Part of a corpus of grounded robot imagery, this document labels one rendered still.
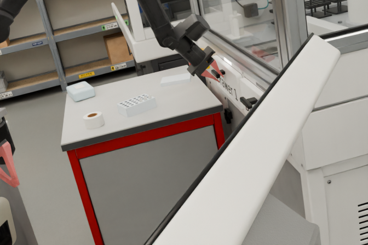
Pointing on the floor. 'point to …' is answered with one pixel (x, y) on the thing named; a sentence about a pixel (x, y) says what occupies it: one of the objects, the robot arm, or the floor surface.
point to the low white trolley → (140, 152)
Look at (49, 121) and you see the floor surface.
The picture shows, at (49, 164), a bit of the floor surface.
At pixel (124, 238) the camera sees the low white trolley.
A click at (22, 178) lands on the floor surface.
